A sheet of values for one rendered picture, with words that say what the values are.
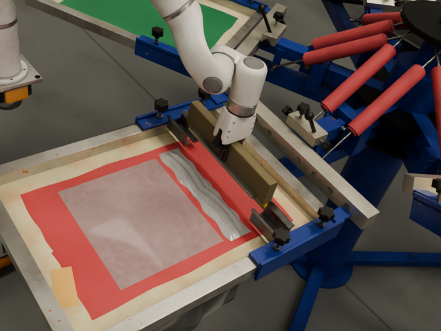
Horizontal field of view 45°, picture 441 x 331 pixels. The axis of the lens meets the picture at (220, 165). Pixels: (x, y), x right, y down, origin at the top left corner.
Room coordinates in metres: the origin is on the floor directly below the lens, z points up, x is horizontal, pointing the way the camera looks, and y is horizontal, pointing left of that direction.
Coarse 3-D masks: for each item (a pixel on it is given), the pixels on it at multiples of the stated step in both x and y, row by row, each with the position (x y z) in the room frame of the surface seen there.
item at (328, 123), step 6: (318, 120) 1.39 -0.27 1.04; (324, 120) 1.40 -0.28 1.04; (330, 120) 1.40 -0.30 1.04; (324, 126) 1.37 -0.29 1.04; (330, 126) 1.37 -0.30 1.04; (336, 126) 1.38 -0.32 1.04; (294, 132) 1.30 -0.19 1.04; (330, 132) 1.35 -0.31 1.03; (336, 132) 1.38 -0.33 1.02; (300, 138) 1.28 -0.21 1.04; (330, 138) 1.36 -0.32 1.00
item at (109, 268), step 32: (224, 192) 1.06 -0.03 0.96; (128, 224) 0.86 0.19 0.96; (160, 224) 0.89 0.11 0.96; (192, 224) 0.91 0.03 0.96; (64, 256) 0.72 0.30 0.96; (96, 256) 0.74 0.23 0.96; (128, 256) 0.76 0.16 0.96; (160, 256) 0.79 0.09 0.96; (192, 256) 0.81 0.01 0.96; (96, 288) 0.66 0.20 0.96; (128, 288) 0.68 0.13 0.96
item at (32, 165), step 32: (128, 128) 1.18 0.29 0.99; (160, 128) 1.22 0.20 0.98; (32, 160) 0.95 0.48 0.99; (64, 160) 1.00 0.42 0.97; (288, 192) 1.11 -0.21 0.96; (0, 224) 0.73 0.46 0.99; (32, 256) 0.67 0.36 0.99; (32, 288) 0.59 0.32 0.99; (192, 288) 0.70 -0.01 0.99; (224, 288) 0.74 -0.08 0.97; (64, 320) 0.54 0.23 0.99; (128, 320) 0.58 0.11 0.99; (160, 320) 0.60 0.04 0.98
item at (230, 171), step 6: (192, 126) 1.17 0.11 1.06; (192, 132) 1.15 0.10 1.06; (198, 132) 1.16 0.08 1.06; (198, 138) 1.13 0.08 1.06; (204, 144) 1.11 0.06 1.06; (210, 150) 1.10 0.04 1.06; (216, 156) 1.08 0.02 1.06; (222, 162) 1.06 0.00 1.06; (228, 168) 1.05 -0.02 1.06; (234, 174) 1.03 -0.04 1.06; (234, 180) 1.02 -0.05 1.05; (240, 180) 1.01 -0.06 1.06; (240, 186) 1.00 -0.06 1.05; (246, 186) 1.00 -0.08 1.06; (246, 192) 0.98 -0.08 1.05; (252, 192) 0.98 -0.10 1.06; (252, 198) 0.97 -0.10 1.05
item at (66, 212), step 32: (128, 160) 1.08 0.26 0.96; (160, 160) 1.12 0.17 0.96; (192, 160) 1.15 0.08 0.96; (32, 192) 0.88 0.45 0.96; (64, 192) 0.91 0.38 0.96; (96, 192) 0.93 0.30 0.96; (128, 192) 0.96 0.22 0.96; (160, 192) 0.99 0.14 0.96; (64, 224) 0.81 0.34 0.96; (96, 224) 0.83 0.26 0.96
